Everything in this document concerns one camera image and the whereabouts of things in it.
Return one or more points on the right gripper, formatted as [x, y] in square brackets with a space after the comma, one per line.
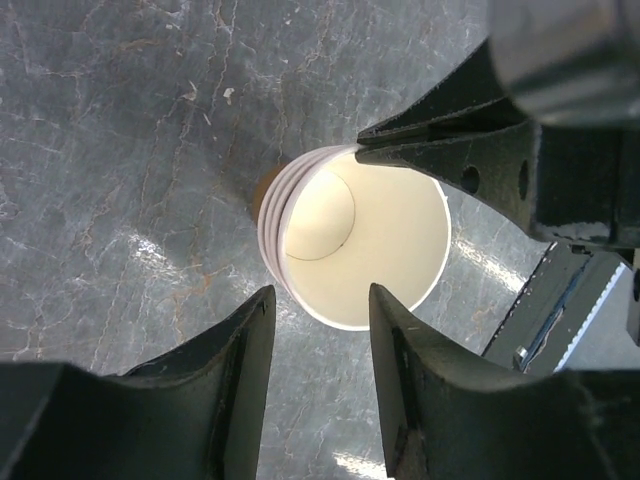
[562, 63]

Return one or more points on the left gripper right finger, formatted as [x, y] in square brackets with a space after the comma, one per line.
[447, 413]

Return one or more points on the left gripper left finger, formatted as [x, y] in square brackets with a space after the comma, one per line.
[195, 412]

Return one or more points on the brown paper cup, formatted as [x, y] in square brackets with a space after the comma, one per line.
[328, 227]

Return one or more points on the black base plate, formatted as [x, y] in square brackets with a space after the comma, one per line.
[554, 309]

